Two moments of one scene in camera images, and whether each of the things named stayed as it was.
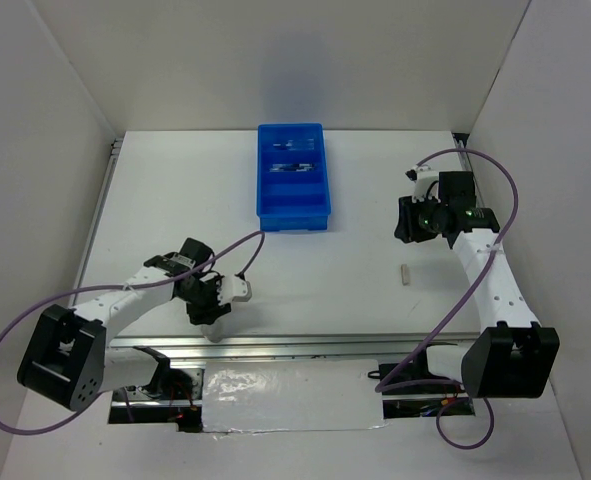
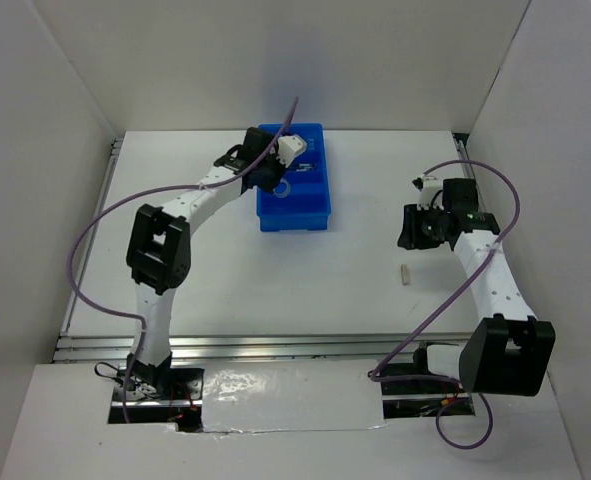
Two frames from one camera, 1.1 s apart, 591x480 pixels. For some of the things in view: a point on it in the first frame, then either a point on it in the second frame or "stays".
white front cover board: [291, 395] stays
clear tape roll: [214, 331] → [287, 191]
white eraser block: [405, 274] stays
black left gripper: [209, 313] → [268, 186]
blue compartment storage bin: [292, 177] stays
